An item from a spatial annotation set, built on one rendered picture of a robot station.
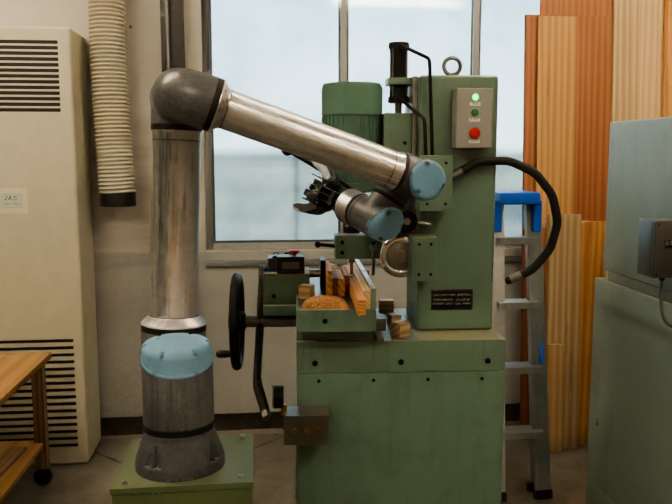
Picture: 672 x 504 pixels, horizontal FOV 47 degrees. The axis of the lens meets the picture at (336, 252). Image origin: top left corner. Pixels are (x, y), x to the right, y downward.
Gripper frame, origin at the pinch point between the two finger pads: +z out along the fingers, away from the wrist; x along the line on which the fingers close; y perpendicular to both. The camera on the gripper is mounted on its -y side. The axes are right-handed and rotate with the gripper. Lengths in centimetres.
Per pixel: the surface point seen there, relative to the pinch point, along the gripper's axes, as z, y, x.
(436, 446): -48, -42, 51
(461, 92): -21.6, -18.0, -39.8
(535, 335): -15, -125, 18
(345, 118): 1.5, -4.7, -21.0
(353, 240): -6.1, -20.6, 9.5
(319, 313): -23.3, -2.5, 28.8
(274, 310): -0.9, -8.5, 37.1
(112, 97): 143, -10, 5
